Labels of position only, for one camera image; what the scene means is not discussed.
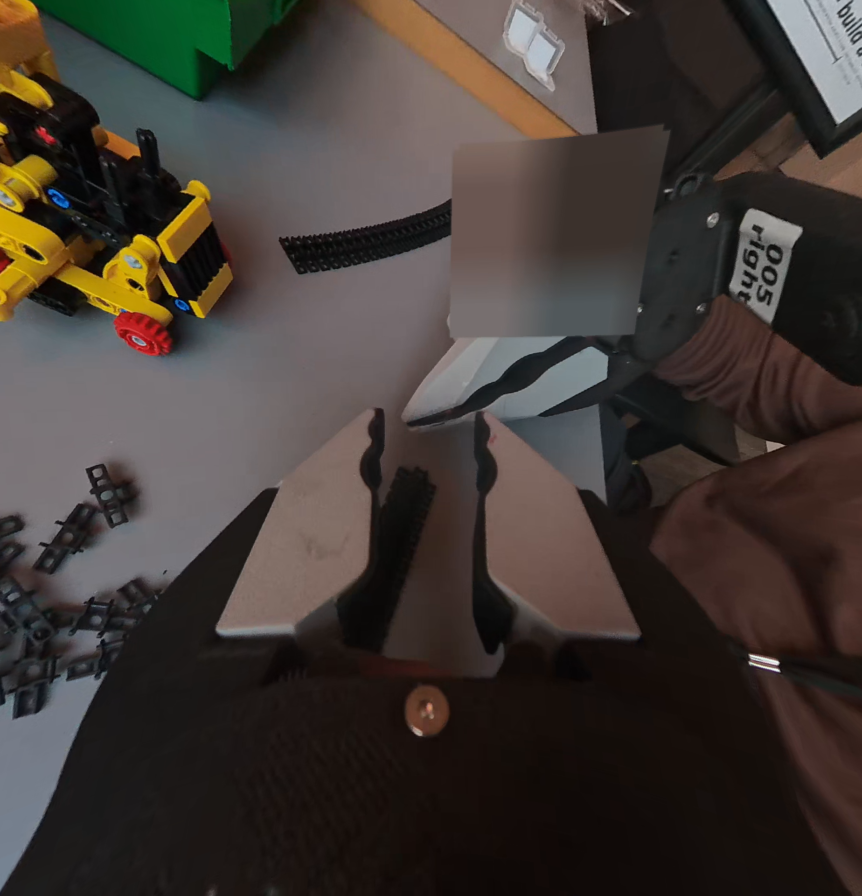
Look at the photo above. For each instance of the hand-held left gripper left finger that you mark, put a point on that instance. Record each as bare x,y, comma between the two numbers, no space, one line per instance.
305,546

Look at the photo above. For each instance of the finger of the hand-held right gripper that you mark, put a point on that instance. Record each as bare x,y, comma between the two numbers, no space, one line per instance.
557,392
466,371

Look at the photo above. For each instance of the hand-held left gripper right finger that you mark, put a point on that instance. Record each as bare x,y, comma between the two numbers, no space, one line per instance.
550,553

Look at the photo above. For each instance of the person's right forearm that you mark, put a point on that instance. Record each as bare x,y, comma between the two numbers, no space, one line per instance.
739,378

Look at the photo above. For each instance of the yellow lego bulldozer model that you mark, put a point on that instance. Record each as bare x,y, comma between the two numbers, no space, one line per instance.
67,210

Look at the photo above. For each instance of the dark cabinet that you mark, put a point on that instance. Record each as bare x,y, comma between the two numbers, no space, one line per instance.
669,84

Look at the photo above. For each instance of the black framed sign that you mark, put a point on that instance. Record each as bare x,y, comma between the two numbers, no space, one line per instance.
823,63

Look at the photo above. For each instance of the clear plastic card case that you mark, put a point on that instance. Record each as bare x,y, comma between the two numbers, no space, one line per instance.
536,49

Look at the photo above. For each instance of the pile of black track links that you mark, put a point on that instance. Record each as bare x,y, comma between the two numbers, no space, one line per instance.
25,616

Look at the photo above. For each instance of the green box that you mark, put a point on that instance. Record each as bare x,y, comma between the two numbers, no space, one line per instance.
179,35

